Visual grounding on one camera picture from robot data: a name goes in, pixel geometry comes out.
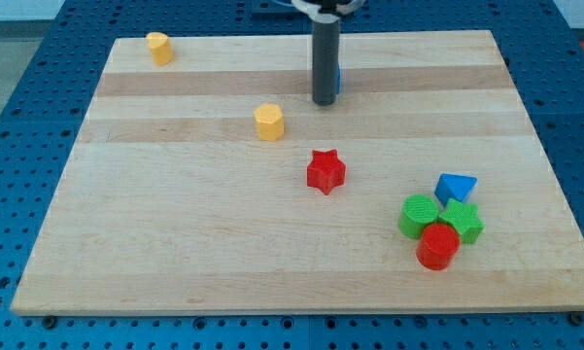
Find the blue cube block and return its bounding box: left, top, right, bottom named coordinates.
left=336, top=65, right=342, bottom=95

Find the blue triangle block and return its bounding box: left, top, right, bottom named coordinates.
left=434, top=173, right=477, bottom=207

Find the green cylinder block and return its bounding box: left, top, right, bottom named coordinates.
left=397, top=194, right=439, bottom=239

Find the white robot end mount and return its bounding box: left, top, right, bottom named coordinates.
left=291, top=0, right=365, bottom=24

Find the green star block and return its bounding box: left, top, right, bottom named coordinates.
left=438, top=198, right=485, bottom=244

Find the yellow heart block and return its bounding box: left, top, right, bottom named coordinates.
left=146, top=32, right=175, bottom=66

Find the red cylinder block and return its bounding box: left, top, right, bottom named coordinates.
left=416, top=223, right=461, bottom=270

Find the red star block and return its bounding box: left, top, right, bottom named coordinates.
left=306, top=149, right=346, bottom=195

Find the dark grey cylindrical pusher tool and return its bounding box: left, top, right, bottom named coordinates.
left=312, top=20, right=340, bottom=106

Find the wooden board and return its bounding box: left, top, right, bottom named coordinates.
left=11, top=30, right=584, bottom=316

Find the yellow hexagon block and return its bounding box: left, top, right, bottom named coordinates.
left=254, top=103, right=285, bottom=141

